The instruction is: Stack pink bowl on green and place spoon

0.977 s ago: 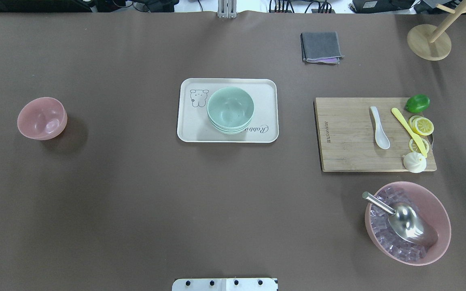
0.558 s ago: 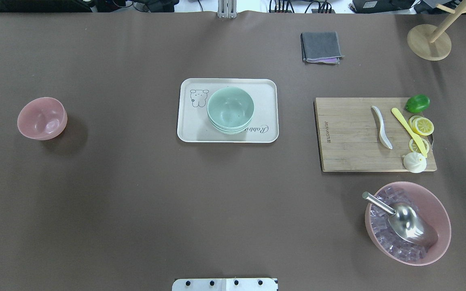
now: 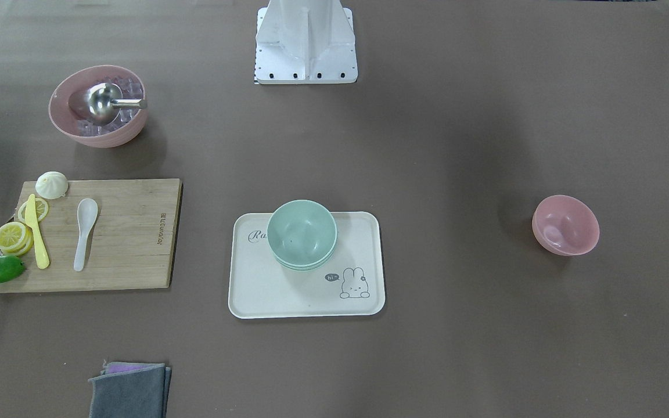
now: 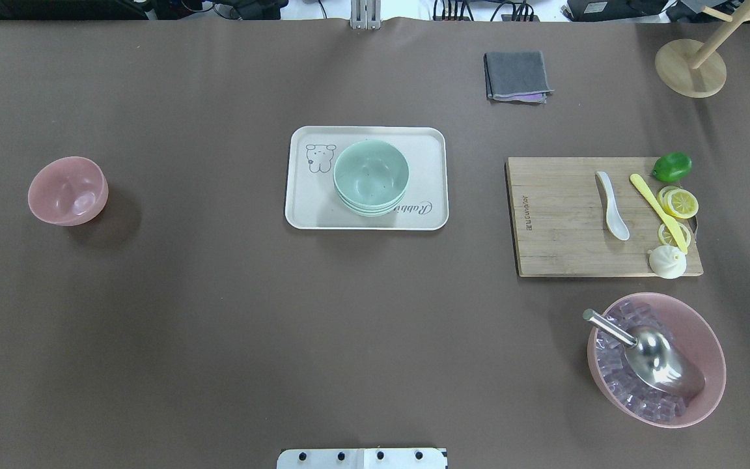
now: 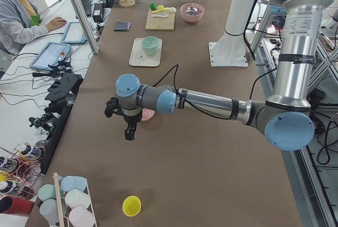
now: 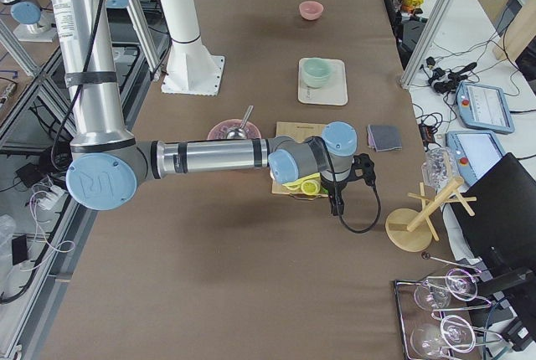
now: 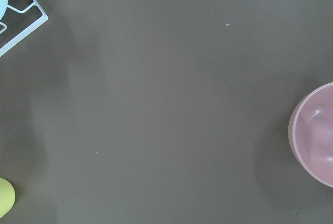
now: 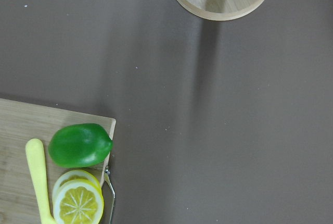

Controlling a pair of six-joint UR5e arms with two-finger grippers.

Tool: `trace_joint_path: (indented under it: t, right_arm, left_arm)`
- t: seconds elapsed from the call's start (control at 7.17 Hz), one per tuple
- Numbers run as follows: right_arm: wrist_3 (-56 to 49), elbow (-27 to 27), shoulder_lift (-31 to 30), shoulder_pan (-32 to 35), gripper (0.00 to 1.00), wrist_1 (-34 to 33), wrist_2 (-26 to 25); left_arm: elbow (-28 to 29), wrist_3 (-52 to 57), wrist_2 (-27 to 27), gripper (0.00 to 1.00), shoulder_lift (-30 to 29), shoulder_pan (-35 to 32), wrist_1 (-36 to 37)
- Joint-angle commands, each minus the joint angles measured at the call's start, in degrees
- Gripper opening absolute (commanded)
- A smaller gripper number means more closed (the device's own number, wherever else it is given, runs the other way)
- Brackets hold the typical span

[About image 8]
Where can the yellow plastic spoon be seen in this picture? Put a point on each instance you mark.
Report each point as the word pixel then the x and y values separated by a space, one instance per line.
pixel 35 155

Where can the green toy pepper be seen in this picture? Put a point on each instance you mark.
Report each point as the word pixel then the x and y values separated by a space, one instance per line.
pixel 81 145

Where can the yellow lemon slice toy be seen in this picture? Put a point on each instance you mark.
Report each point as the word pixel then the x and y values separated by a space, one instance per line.
pixel 78 201

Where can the bamboo cutting board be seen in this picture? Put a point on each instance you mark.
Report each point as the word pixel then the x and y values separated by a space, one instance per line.
pixel 21 122

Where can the metal wire hanger loop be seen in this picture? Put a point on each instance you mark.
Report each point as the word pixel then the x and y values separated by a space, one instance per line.
pixel 107 180

